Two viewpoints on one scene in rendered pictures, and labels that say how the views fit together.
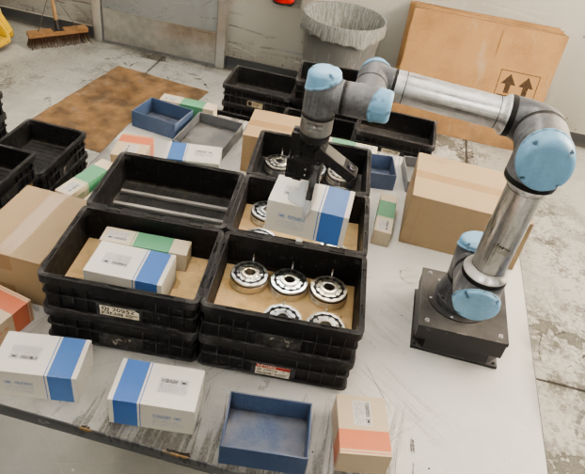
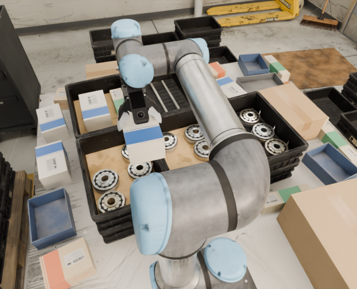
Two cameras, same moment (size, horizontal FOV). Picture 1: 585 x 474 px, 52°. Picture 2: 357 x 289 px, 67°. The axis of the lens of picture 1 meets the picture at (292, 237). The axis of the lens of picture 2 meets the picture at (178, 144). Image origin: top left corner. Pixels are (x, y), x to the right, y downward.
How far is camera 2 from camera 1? 1.31 m
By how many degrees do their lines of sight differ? 48
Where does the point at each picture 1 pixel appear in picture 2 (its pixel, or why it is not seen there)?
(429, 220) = (294, 223)
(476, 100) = (206, 114)
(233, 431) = (54, 204)
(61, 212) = not seen: hidden behind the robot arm
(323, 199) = (139, 128)
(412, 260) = (264, 236)
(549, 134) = (151, 185)
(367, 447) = (48, 271)
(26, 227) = (107, 71)
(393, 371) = (141, 267)
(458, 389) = not seen: outside the picture
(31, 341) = (55, 111)
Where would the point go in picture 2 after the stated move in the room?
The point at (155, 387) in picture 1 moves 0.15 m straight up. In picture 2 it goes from (47, 159) to (35, 136)
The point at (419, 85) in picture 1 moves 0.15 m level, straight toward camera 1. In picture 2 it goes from (186, 73) to (117, 82)
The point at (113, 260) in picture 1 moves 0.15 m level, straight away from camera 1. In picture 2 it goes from (91, 98) to (116, 86)
